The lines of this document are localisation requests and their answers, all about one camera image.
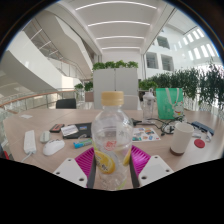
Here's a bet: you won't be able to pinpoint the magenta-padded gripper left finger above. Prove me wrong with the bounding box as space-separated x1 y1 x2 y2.
53 146 98 190

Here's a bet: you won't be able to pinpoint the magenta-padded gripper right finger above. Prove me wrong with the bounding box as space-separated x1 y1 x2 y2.
129 144 174 190

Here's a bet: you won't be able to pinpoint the clear bottle with yellow cap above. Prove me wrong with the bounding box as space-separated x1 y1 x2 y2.
90 90 135 191

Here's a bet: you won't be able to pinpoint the blue and green tube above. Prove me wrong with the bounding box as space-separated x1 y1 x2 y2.
73 138 93 150

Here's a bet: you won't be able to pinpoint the white computer mouse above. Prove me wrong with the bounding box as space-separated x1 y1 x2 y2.
42 138 66 157

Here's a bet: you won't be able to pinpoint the colourful sticker sheet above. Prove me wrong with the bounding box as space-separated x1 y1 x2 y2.
132 126 162 143

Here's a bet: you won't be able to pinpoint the white mug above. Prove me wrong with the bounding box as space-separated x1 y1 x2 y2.
169 121 195 157

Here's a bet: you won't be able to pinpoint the white power strip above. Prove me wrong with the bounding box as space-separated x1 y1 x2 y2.
162 122 177 135
23 129 38 155

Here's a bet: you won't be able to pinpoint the small white charger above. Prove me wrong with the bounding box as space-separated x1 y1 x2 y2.
39 130 52 144

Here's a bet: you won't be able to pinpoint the red and black small device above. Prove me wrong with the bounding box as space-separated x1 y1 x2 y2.
49 123 65 133

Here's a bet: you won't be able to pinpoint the white paper packet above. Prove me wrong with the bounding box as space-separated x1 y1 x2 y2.
204 130 214 143

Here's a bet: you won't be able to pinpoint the clear shaker bottle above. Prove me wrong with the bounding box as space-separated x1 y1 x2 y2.
142 88 157 122

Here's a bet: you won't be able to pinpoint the green tote bag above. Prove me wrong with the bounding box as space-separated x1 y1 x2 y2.
155 87 185 121

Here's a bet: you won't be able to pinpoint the black chair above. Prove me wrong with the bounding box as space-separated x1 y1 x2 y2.
55 98 78 110

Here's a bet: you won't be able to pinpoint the brown planter with plants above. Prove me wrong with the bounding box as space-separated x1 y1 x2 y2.
73 81 94 103

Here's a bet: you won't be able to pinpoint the green hedge plants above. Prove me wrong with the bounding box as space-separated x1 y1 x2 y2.
138 61 224 111

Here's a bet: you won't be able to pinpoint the white cabinet with plants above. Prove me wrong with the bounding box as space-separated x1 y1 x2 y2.
92 60 140 101

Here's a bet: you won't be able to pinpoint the black cables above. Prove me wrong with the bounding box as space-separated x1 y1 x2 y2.
132 116 184 136

